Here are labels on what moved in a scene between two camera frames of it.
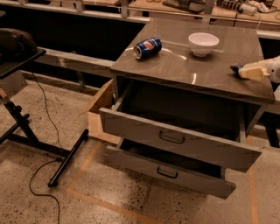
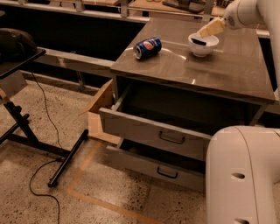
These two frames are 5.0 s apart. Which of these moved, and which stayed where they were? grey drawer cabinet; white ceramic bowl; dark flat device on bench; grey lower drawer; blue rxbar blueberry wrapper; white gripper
Moved: blue rxbar blueberry wrapper; white gripper
Stayed: grey lower drawer; white ceramic bowl; grey drawer cabinet; dark flat device on bench
